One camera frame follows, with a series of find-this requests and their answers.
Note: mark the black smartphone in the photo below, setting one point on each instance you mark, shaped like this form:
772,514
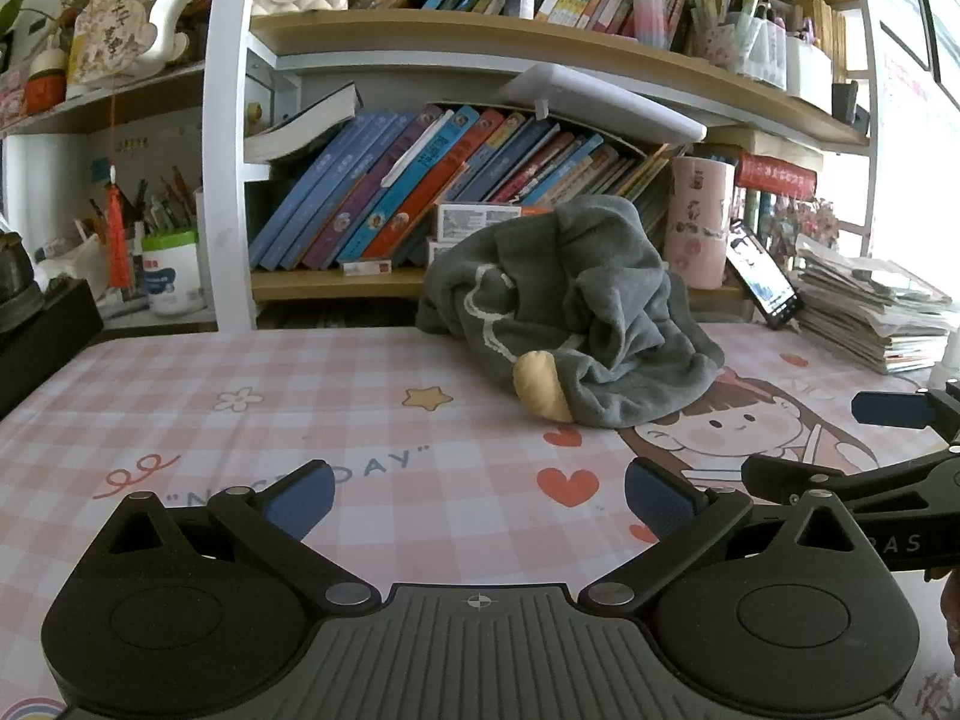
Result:
761,277

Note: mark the stack of magazines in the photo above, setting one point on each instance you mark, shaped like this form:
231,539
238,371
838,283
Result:
870,315

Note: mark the pink gradient bottle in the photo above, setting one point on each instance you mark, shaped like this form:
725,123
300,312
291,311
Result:
650,0

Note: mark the pink cartoon desk mat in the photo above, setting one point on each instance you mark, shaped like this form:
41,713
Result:
225,427

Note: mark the white jar with green lid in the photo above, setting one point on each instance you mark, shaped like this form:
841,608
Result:
172,277

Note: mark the black box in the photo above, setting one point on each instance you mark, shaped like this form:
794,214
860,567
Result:
45,345

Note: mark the red boxes on shelf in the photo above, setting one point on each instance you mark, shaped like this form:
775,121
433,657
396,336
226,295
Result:
776,174

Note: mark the white storage box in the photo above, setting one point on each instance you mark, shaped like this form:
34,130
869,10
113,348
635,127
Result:
808,79

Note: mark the floral pen cup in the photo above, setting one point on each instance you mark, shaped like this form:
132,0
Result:
712,49

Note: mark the small red and white box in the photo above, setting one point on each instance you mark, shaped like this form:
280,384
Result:
367,267

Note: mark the dark metal pot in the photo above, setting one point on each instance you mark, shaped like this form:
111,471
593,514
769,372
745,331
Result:
19,277

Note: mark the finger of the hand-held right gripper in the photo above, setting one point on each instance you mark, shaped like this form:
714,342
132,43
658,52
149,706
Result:
787,476
892,409

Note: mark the pink sticker-covered cup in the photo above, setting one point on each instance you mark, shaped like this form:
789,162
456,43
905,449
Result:
697,225

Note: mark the green potted plant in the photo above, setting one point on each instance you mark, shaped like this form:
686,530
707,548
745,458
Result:
11,15

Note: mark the red jar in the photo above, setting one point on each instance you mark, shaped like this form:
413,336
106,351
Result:
46,94

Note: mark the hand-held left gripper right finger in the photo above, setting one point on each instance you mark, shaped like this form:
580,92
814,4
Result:
660,499

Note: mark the beige thick book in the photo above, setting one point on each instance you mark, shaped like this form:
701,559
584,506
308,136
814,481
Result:
750,139

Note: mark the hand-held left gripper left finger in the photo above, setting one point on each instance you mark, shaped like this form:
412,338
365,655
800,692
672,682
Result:
300,499

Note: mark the row of leaning books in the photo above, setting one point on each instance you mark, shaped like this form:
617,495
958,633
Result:
360,187

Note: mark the open black-covered book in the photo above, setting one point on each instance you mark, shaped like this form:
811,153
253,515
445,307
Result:
300,135

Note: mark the white plastic stand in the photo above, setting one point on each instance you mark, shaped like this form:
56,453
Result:
951,356

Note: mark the row of yellow slim books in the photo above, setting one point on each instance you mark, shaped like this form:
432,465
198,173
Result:
821,37

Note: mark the red tassel ornament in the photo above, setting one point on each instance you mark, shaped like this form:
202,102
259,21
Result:
120,240

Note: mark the dried flower bouquet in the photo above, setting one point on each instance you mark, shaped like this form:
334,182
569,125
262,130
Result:
810,221

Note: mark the white and wood bookshelf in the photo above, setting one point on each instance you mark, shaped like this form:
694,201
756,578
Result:
225,165

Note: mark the small black object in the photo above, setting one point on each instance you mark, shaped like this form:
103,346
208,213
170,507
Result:
849,101

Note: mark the bunch of pencils and pens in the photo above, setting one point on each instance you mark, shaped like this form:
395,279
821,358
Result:
161,214

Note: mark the grey fleece garment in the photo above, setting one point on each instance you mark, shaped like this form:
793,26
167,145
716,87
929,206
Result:
600,300

